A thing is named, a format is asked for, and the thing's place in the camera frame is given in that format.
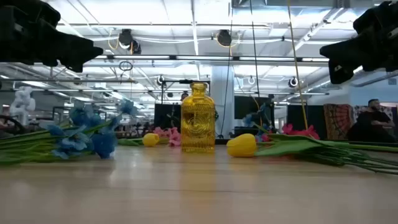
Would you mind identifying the white building column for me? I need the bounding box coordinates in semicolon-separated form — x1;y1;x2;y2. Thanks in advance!
211;65;236;138

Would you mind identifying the person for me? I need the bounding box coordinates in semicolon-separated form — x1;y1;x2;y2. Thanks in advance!
346;98;397;143

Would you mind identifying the yellow hanging cable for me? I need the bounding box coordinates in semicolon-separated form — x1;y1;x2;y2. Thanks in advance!
286;0;309;131

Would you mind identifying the black partition panel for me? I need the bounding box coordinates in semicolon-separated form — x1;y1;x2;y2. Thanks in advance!
286;105;327;140

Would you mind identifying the yellow tulip with short leaf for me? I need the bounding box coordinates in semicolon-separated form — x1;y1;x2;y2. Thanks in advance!
117;133;170;147

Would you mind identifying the large blue flower bunch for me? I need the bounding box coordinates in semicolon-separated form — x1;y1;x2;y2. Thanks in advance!
0;99;141;166

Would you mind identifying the pink artificial flower spray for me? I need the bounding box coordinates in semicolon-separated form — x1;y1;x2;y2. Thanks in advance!
281;123;398;175
154;126;182;147

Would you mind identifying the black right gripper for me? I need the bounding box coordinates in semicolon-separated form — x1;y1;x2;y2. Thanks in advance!
320;0;398;85

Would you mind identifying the thin black hanging cable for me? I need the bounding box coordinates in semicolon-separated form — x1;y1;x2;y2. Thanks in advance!
220;0;234;138
249;0;261;100

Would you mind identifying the orange mandala patterned cloth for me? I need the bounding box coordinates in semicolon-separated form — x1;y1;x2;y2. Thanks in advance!
323;103;354;141

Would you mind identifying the small blue flower spray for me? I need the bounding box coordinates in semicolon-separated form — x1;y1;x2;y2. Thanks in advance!
242;104;276;142

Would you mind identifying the yellow tulip with long leaves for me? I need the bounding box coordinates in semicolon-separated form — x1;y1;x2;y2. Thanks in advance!
226;133;398;157

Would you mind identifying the black table edge frame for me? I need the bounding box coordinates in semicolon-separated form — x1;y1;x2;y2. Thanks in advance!
214;138;398;153

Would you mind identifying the long overhead rig bar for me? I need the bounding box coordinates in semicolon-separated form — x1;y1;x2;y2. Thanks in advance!
93;54;330;62

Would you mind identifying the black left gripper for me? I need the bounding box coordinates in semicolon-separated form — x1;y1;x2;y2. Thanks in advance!
0;0;104;73

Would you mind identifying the yellow embossed glass vase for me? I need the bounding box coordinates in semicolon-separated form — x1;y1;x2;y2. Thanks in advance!
180;81;216;153

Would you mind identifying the black monitor screen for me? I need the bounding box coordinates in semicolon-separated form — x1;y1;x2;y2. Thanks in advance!
154;103;182;130
234;95;274;121

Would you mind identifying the grey overhead pipe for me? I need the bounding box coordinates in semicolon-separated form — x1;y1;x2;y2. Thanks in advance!
0;77;137;84

